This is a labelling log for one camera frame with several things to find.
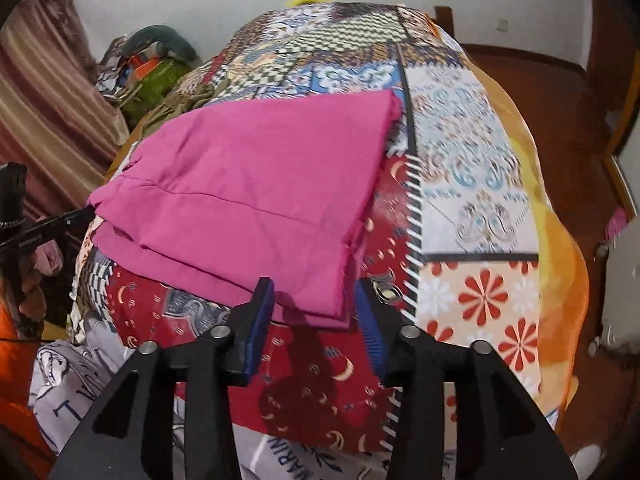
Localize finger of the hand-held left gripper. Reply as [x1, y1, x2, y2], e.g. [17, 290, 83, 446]
[0, 206, 97, 253]

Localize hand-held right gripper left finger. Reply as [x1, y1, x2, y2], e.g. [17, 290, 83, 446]
[50, 276, 276, 480]

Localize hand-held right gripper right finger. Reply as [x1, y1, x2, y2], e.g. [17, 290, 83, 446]
[356, 277, 583, 480]

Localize pink pants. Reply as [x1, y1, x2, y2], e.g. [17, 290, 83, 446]
[86, 89, 405, 331]

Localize olive pants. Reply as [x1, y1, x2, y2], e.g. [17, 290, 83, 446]
[145, 77, 226, 126]

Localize person's left hand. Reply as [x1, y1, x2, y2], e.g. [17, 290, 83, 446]
[19, 255, 48, 323]

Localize striped brown curtain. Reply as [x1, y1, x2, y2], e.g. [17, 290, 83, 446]
[0, 0, 131, 221]

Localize patterned cloth pile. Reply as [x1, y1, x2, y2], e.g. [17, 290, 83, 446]
[97, 35, 146, 106]

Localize green cloth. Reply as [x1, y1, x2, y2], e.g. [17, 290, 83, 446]
[122, 57, 188, 121]

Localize white printed sheet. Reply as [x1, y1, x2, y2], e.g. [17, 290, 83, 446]
[27, 305, 481, 480]

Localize patchwork printed blanket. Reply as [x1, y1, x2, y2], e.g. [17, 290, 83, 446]
[70, 2, 561, 461]

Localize teal cloth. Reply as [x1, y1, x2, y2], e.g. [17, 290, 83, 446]
[127, 25, 198, 61]

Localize white appliance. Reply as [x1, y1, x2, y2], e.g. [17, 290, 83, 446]
[597, 230, 640, 356]

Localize small pink object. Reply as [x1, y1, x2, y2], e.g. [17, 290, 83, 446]
[605, 207, 630, 241]

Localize wood-framed white panel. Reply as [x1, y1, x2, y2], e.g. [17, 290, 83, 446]
[602, 105, 640, 211]

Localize brown wooden door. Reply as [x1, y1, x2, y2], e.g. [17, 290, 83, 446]
[582, 10, 628, 116]

